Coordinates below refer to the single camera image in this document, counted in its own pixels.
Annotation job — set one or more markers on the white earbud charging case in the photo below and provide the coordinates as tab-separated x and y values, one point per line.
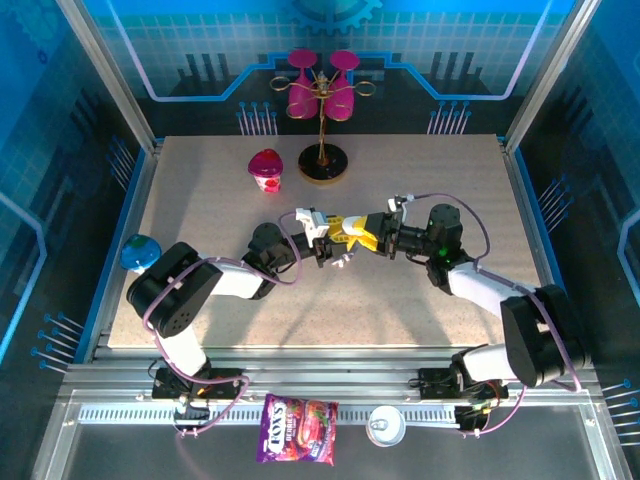
356	222

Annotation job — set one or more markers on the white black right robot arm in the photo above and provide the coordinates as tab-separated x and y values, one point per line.
535	330

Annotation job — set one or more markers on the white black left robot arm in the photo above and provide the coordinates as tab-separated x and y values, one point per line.
175	295

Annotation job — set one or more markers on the pink lidded yogurt cup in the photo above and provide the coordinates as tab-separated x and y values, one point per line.
266	170

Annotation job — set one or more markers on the pink wine glass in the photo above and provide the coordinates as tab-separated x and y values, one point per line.
342	97
301	95

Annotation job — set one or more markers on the blue lidded white cup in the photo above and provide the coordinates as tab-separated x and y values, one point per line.
140	252

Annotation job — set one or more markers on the silver drink can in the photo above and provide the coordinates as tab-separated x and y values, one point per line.
386	426

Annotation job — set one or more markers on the purple candy bag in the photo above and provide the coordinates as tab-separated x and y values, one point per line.
297	430

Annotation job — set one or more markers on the aluminium frame rail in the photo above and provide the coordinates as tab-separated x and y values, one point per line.
325	370

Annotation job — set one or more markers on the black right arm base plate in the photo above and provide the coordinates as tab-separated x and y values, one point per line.
435	382

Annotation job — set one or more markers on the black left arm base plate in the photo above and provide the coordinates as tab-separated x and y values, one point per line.
225	387

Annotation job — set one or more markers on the aluminium frame post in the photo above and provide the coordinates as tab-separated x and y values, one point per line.
105	75
550	70

